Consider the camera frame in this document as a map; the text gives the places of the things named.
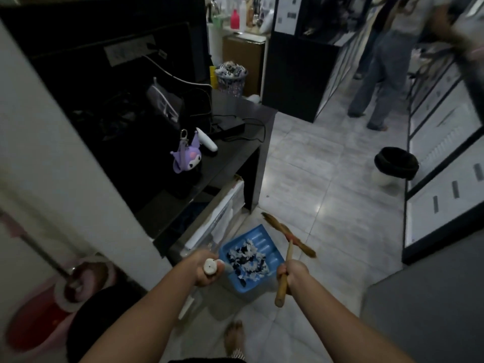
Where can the person's left hand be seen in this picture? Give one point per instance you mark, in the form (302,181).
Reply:
(200,266)

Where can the person's right hand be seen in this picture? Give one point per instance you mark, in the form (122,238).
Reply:
(297,274)

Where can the person's left fingers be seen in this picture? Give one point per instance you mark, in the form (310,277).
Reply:
(216,274)

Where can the person's right fingers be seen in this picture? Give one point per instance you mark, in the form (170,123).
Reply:
(283,277)

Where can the person's left forearm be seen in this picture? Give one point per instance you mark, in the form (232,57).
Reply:
(151,313)

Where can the person's right forearm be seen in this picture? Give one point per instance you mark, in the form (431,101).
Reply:
(340,325)

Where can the pile of black-and-white scraps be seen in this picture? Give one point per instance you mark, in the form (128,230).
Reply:
(249,262)

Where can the person's foot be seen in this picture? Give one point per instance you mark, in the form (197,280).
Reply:
(234,338)

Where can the black desk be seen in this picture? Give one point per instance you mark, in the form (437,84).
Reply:
(211,173)

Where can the white handheld device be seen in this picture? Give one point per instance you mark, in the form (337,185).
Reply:
(207,140)

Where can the black box device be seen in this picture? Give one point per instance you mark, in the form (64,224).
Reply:
(228,124)

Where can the white bin with black liner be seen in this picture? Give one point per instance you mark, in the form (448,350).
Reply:
(395,166)

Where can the pink mop bucket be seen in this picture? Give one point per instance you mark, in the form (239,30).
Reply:
(41,317)

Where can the patterned waste basket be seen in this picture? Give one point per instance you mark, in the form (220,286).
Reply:
(231,79)

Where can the black counter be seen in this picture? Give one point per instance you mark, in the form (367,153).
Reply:
(302,71)

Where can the brown cardboard box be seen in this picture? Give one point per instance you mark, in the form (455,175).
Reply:
(244,62)

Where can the white power strip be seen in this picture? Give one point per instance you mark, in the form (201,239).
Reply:
(130,50)

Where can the red bottle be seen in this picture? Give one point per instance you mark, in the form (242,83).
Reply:
(235,18)

